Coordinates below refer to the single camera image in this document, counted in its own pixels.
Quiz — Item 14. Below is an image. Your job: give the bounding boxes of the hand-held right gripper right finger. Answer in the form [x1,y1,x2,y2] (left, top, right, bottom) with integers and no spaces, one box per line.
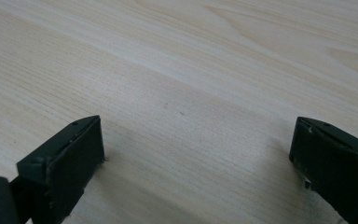
[289,116,358,224]

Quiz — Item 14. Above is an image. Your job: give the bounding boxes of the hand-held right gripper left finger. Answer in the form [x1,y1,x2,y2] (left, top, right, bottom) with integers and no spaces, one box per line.
[10,115,105,224]

